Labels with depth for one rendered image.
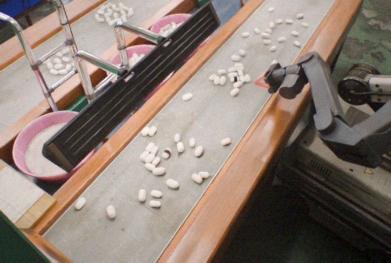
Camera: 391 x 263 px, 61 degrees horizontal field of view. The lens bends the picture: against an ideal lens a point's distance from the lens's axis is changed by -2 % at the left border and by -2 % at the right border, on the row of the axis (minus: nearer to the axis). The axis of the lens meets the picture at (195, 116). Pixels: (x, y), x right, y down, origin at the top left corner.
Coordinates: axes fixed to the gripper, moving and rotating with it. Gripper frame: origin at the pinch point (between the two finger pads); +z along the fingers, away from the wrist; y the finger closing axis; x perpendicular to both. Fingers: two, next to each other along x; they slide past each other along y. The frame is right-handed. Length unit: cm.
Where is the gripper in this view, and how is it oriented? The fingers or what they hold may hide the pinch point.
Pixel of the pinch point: (256, 82)
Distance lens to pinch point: 126.4
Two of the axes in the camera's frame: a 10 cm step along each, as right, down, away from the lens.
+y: -5.5, 6.3, -5.5
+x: 5.5, 7.6, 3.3
